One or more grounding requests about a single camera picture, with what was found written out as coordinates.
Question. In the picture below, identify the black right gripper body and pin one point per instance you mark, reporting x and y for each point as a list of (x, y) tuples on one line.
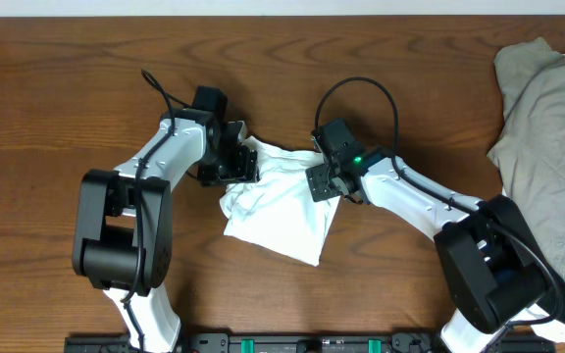
[(320, 182)]

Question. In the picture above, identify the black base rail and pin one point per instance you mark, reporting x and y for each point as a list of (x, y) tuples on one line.
[(416, 342)]

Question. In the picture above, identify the white garment bottom right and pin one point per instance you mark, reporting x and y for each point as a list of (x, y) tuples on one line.
[(552, 323)]

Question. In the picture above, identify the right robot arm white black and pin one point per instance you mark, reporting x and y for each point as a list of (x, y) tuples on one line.
[(496, 275)]

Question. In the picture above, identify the white Puma t-shirt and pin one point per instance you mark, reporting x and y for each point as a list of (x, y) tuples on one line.
[(278, 212)]

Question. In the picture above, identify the grey garment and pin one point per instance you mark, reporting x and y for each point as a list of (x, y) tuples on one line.
[(530, 151)]

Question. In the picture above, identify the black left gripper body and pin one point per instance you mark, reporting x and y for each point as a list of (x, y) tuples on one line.
[(241, 160)]

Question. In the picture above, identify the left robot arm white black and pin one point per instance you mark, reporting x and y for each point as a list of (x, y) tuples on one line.
[(124, 232)]

